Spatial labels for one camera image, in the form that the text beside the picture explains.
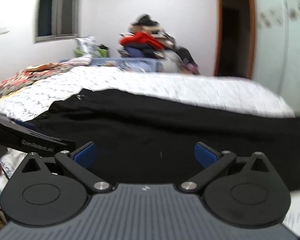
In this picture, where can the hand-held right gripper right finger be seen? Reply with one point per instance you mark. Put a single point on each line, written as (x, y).
(205, 155)

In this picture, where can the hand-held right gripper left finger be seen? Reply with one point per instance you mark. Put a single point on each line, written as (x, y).
(85, 155)

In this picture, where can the black pants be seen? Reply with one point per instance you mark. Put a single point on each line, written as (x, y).
(152, 120)

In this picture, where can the floral blanket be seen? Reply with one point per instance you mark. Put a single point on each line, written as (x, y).
(32, 76)

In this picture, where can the blue storage box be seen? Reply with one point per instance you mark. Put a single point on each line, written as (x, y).
(130, 63)

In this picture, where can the grey framed window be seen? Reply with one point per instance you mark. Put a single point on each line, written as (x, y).
(56, 16)

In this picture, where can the pile of clothes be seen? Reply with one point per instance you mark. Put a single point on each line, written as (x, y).
(150, 42)

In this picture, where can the frosted glass wardrobe door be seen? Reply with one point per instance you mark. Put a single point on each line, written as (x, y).
(282, 42)

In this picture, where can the white wall switch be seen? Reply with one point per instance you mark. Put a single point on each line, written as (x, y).
(3, 30)

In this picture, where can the wooden door frame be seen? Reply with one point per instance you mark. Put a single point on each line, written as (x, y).
(251, 30)

